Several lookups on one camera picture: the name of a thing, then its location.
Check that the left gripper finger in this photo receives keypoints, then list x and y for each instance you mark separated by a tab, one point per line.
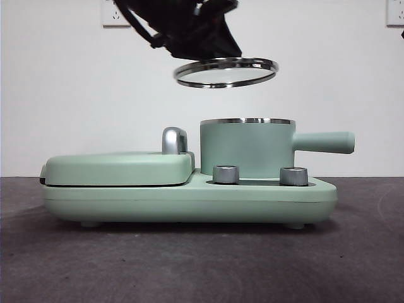
221	47

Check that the glass pot lid green knob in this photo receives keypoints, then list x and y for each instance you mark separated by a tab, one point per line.
227	74

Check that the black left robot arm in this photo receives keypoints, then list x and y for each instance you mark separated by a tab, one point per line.
183	19

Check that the mint green steamer pot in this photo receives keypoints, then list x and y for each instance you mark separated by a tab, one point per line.
246	145

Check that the silver control knob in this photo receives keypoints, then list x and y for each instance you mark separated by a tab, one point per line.
294	177
226	175

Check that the mint green griddle cover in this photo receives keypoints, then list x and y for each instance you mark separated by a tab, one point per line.
113	168

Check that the mint green breakfast maker base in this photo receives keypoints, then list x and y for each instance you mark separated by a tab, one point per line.
126	202

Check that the white wall socket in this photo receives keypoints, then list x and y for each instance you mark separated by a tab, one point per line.
108	17
396	14

